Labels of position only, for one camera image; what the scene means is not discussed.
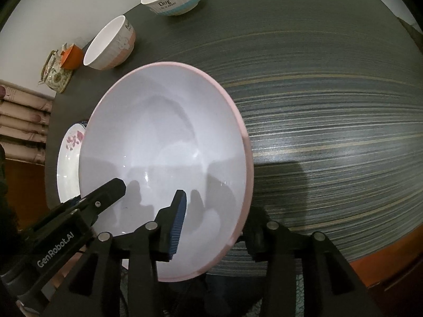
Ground beige patterned curtain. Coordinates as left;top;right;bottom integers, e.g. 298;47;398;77
0;79;53;166

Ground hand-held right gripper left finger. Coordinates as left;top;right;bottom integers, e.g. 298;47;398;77
40;190;187;317

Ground large pink bowl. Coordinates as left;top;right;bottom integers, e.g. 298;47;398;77
78;61;254;283

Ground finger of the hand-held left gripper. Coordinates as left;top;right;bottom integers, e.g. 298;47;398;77
49;178;127;230

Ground floral ceramic teapot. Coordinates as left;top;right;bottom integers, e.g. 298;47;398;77
38;49;73;94

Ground white plate with pink flowers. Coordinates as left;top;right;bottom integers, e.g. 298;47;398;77
57;123;87;203

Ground orange lidded teacup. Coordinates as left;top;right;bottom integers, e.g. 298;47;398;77
60;44;84;70

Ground white bowl with peach band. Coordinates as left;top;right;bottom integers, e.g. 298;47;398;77
82;15;137;71

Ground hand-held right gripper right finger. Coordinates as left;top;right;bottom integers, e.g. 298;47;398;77
245;205;384;317

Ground brown wooden cabinet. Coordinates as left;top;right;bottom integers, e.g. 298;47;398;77
0;158;63;232

